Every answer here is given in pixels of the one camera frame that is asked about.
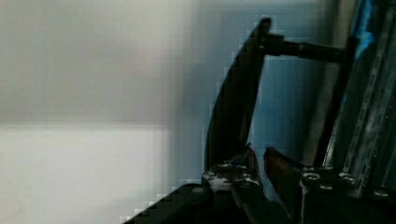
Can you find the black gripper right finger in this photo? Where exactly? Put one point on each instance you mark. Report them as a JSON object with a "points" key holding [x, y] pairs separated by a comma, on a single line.
{"points": [[285, 175]]}

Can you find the black silver toaster oven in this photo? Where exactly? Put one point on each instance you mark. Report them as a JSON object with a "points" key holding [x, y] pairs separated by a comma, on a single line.
{"points": [[294, 95]]}

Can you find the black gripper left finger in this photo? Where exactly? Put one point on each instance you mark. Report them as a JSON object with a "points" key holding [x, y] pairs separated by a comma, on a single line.
{"points": [[240, 177]]}

